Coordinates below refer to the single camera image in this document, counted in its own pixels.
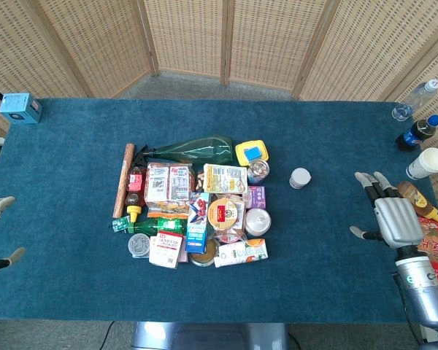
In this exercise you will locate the yellow white nut packet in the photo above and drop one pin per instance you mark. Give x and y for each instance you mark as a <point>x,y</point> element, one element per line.
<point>224,178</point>

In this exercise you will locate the silver tin can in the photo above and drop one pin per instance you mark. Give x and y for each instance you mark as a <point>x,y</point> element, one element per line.
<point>257,221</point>

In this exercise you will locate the purple small box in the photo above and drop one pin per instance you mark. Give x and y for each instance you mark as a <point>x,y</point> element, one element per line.
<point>257,197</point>

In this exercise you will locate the blue toothpaste box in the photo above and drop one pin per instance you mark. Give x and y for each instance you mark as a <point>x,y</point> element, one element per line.
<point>197,237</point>

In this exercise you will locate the round brown tin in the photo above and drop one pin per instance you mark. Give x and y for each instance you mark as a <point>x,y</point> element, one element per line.
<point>202,257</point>

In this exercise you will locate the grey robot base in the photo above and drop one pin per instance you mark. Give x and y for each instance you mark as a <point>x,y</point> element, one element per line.
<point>208,335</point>

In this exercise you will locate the honey squeeze bottle yellow cap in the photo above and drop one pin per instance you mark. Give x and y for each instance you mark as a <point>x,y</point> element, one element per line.
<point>419,200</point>

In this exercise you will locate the grey round tin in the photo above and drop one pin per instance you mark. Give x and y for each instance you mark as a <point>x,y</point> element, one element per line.
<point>138,244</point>

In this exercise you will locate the white orange juice carton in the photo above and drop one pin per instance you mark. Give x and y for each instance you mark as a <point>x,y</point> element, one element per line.
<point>241,253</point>

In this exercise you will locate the blue cardboard box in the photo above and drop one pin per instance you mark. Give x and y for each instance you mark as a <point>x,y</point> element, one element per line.
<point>20,108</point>

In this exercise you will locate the white red medicine box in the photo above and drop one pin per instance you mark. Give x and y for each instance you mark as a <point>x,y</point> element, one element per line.
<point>165,249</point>

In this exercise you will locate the green glass bottle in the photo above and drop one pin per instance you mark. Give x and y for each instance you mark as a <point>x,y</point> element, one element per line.
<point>157,226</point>

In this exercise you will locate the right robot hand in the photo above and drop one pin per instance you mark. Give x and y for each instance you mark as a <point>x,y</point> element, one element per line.
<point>396,218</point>

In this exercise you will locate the yellow plastic box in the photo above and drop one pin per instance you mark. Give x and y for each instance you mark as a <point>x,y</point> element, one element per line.
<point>241,151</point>

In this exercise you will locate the red label sauce bottle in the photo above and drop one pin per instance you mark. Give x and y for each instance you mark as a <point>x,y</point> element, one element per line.
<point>134,189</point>

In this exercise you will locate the small white round can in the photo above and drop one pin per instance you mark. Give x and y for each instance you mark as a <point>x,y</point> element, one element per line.
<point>299,178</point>

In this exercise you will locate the woven folding screen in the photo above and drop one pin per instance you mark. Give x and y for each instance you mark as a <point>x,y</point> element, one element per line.
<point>219,40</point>

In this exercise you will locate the blue table cloth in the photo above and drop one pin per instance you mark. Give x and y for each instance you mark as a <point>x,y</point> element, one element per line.
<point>76,255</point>

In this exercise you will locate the clear plastic water bottle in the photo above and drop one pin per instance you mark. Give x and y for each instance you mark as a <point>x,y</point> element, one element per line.
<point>414,98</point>

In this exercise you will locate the white paper cup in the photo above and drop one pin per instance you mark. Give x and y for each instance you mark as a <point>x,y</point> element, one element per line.
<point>427,163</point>

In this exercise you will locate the green spray bottle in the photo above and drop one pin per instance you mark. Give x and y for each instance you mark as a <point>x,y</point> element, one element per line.
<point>197,149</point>

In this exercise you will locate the red blue cartoon box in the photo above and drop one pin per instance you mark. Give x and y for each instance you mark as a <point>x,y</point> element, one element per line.
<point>199,209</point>

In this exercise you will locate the brown cylindrical stick pack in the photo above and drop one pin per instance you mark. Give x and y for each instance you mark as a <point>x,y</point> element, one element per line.
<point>123,180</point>

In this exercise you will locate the orange snack bag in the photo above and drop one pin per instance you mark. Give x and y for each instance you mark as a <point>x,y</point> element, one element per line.
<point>168,209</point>

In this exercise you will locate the shiny metal can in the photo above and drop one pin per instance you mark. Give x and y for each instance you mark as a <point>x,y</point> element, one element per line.
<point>258,171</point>

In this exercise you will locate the cola bottle blue cap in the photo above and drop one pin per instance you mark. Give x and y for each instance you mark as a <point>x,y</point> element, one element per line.
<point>418,133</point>

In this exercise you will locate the red white labelled snack pack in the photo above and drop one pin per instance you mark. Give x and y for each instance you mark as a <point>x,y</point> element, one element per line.
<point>168,182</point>

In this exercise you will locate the round yellow red lid container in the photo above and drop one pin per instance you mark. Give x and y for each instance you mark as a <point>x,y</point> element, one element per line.
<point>222,214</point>

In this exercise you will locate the blue sponge block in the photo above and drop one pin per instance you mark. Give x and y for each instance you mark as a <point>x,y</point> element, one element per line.
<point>252,153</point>

